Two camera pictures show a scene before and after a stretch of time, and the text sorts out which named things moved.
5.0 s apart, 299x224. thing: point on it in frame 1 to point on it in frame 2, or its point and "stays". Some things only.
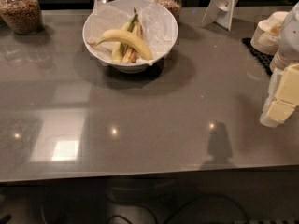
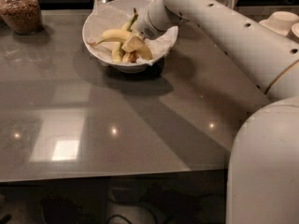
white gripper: x=290 y=37 to x=144 y=24
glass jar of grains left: x=20 y=9 stays
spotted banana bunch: x=121 y=51 stays
